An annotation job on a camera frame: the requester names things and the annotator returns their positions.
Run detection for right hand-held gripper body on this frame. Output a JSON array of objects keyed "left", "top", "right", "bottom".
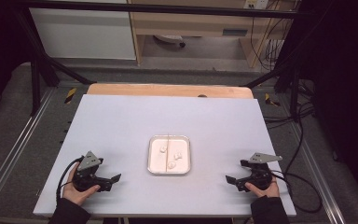
[{"left": 245, "top": 152, "right": 283, "bottom": 191}]

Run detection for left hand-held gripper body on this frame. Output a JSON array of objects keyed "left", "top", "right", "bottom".
[{"left": 73, "top": 150, "right": 113, "bottom": 192}]

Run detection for white square tray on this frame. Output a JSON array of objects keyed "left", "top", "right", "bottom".
[{"left": 146, "top": 134, "right": 192, "bottom": 175}]

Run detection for thin wooden skewer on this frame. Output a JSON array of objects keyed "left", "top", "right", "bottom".
[{"left": 165, "top": 133, "right": 170, "bottom": 173}]

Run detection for person's right hand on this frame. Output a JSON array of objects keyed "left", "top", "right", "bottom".
[{"left": 244, "top": 176, "right": 281, "bottom": 199}]

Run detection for person's left hand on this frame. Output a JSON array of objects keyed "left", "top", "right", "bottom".
[{"left": 62, "top": 162, "right": 101, "bottom": 206}]

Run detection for yellow black tape strip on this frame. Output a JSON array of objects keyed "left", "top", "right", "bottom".
[
  {"left": 264, "top": 92, "right": 281, "bottom": 107},
  {"left": 63, "top": 87, "right": 78, "bottom": 105}
]

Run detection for wooden table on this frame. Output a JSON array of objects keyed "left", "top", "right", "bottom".
[{"left": 86, "top": 82, "right": 255, "bottom": 100}]

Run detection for white cabinet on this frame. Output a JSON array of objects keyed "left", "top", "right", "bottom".
[{"left": 28, "top": 7, "right": 137, "bottom": 61}]

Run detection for black curtain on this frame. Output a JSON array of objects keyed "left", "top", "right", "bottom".
[
  {"left": 276, "top": 0, "right": 358, "bottom": 213},
  {"left": 0, "top": 0, "right": 34, "bottom": 125}
]

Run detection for office chair base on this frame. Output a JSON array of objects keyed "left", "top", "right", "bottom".
[{"left": 153, "top": 34, "right": 186, "bottom": 49}]

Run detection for light wooden desk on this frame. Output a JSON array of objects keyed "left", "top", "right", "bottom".
[{"left": 127, "top": 0, "right": 300, "bottom": 69}]

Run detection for white power strip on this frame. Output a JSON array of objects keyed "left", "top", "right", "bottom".
[{"left": 243, "top": 0, "right": 269, "bottom": 10}]

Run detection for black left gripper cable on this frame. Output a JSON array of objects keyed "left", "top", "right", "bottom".
[{"left": 55, "top": 157, "right": 85, "bottom": 206}]

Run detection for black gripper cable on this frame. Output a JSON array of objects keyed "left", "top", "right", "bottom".
[
  {"left": 268, "top": 168, "right": 323, "bottom": 215},
  {"left": 55, "top": 157, "right": 85, "bottom": 206}
]

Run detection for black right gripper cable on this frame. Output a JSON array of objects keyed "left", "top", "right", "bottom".
[{"left": 268, "top": 168, "right": 323, "bottom": 215}]

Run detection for aluminium floor rail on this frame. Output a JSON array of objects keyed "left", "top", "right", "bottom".
[
  {"left": 287, "top": 122, "right": 347, "bottom": 224},
  {"left": 0, "top": 88, "right": 56, "bottom": 213}
]

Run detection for black floor cables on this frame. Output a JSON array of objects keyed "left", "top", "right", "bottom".
[{"left": 262, "top": 78, "right": 317, "bottom": 175}]

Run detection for hanging black cables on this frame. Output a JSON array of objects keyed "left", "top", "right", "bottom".
[{"left": 249, "top": 8, "right": 294, "bottom": 71}]

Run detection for black metal frame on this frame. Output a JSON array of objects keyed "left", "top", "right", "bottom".
[{"left": 12, "top": 0, "right": 311, "bottom": 117}]

